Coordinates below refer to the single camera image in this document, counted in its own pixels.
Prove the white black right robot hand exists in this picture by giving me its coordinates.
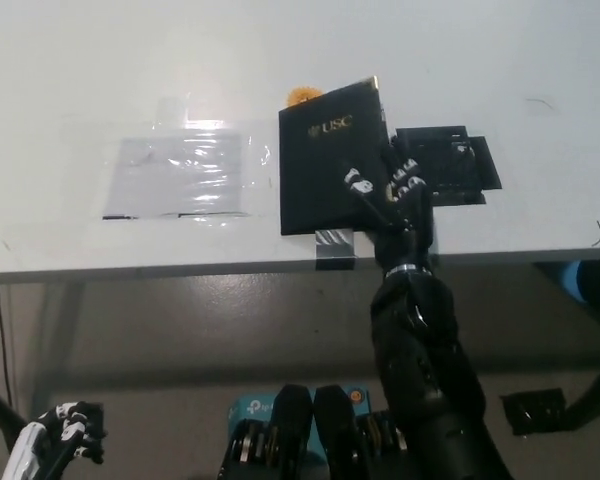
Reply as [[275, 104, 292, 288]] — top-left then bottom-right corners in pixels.
[[340, 133, 439, 277]]

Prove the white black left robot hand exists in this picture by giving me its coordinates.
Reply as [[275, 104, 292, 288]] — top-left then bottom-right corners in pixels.
[[0, 399, 107, 480]]

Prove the black USC diary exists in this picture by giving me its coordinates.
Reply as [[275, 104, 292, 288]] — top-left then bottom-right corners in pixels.
[[277, 74, 392, 237]]

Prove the black tape patch on desk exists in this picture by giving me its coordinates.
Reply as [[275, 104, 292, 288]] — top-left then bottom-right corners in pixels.
[[393, 124, 504, 207]]

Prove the silver tape strip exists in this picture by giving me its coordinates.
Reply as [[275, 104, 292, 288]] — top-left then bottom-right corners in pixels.
[[313, 229, 359, 272]]

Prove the orange fuzzy object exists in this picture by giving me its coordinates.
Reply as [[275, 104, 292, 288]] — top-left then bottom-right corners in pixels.
[[285, 87, 322, 108]]

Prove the clear plastic film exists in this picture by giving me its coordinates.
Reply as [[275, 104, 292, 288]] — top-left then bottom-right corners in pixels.
[[101, 94, 275, 222]]

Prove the blue and black object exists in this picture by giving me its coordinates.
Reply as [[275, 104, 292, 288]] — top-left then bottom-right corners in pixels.
[[532, 259, 600, 307]]

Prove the black floor tape patch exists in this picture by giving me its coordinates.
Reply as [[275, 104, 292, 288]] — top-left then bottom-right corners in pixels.
[[498, 387, 569, 437]]

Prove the thin black cable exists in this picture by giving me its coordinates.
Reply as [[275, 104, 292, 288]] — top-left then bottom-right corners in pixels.
[[0, 283, 13, 409]]

